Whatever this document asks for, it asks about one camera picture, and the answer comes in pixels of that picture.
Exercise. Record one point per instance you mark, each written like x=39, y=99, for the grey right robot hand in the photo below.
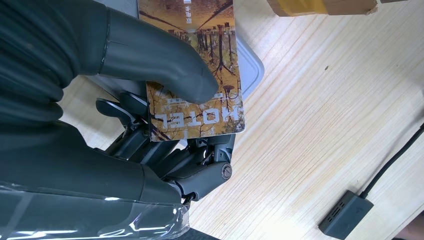
x=82, y=179

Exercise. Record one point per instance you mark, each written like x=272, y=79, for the wooden card tray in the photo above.
x=348, y=6

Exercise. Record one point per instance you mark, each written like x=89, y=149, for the black usb hub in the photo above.
x=346, y=215

